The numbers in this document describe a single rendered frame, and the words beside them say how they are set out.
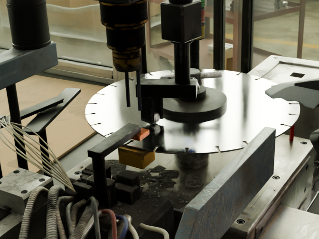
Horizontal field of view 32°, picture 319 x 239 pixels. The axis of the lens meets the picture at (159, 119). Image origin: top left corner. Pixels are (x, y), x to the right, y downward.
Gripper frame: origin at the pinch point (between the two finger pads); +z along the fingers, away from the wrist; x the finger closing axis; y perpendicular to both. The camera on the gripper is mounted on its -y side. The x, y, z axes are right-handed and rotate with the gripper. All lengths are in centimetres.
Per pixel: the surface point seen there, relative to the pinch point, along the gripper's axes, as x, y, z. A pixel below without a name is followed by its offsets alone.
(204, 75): 13.7, 2.0, 9.7
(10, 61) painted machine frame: 27.4, -20.0, 22.0
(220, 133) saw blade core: 5.1, -4.9, 5.5
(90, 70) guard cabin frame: 32, 33, 76
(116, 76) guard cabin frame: 27, 35, 69
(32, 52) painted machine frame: 28.0, -15.6, 22.8
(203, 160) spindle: 1.7, 0.0, 16.2
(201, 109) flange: 9.2, -1.8, 9.8
